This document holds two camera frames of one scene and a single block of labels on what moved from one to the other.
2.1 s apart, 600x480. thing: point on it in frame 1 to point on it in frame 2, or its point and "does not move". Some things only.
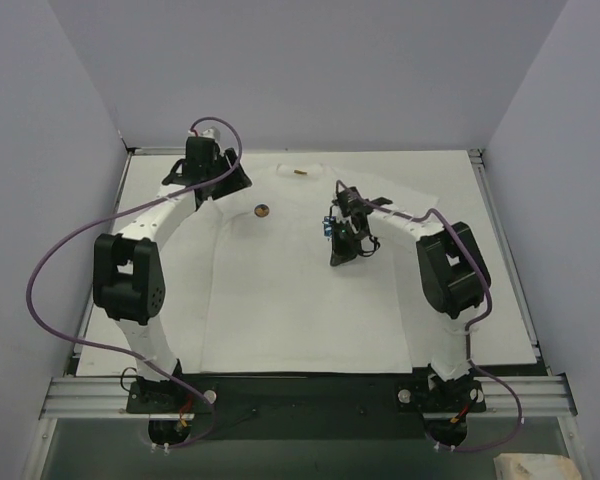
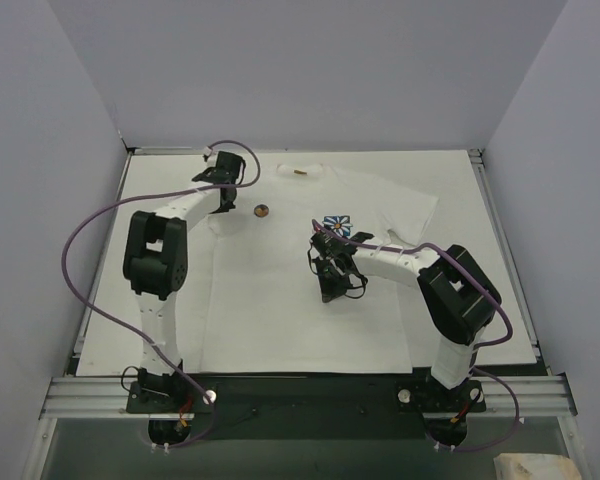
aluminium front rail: x=88 y=398 does not move
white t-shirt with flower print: x=272 y=302 does not move
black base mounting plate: x=302 y=405 does not move
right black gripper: x=344 y=240 to x=330 y=278
